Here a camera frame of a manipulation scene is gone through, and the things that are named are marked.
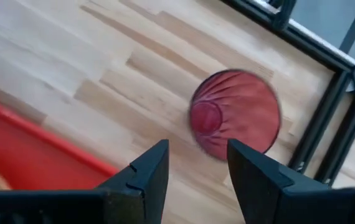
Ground black table edge frame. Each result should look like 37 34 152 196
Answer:
219 0 355 187

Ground pink translucent plastic cup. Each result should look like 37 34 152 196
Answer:
188 68 282 162

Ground red plastic tray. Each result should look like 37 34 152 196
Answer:
0 93 119 191

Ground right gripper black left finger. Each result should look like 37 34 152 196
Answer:
96 139 170 224

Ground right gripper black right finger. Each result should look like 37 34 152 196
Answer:
227 138 328 224

